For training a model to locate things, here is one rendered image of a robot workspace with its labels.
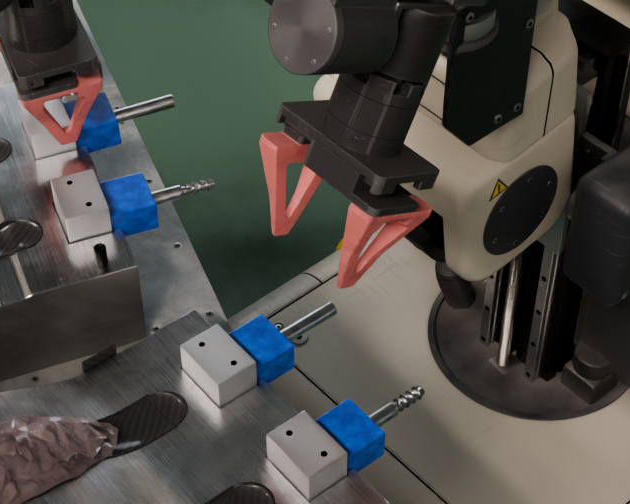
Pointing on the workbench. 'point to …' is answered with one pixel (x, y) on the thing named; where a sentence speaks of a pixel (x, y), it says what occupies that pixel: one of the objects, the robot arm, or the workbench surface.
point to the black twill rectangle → (99, 358)
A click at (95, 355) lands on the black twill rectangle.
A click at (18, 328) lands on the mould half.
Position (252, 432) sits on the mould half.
